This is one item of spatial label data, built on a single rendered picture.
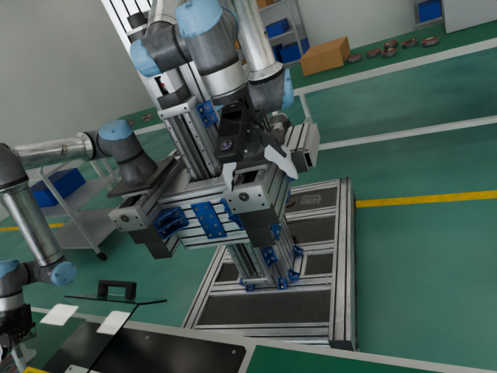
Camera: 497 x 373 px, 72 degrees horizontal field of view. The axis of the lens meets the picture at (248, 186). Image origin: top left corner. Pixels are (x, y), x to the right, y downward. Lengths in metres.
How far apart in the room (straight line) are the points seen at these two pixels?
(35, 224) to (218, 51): 0.84
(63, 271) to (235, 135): 0.83
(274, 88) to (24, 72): 6.38
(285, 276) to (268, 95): 0.99
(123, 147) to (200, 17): 0.87
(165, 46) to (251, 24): 0.39
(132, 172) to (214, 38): 0.90
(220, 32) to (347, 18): 6.38
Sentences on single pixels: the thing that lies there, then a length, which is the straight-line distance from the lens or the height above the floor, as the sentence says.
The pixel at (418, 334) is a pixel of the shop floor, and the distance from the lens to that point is 1.81.
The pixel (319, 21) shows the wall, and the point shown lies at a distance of 7.04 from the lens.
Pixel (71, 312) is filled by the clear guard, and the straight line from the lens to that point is 0.85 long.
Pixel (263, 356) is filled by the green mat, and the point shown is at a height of 0.75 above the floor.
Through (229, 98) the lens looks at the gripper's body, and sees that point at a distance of 0.62.
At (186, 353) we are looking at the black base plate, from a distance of 1.01.
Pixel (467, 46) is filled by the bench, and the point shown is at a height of 0.75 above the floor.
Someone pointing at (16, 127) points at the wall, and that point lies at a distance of 6.88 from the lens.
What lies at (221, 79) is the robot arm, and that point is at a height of 1.38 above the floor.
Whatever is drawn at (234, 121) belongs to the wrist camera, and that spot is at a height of 1.31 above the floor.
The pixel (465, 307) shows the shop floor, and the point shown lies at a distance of 1.90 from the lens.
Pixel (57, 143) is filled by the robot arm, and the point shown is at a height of 1.29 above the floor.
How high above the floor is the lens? 1.47
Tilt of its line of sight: 26 degrees down
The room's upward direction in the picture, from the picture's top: 23 degrees counter-clockwise
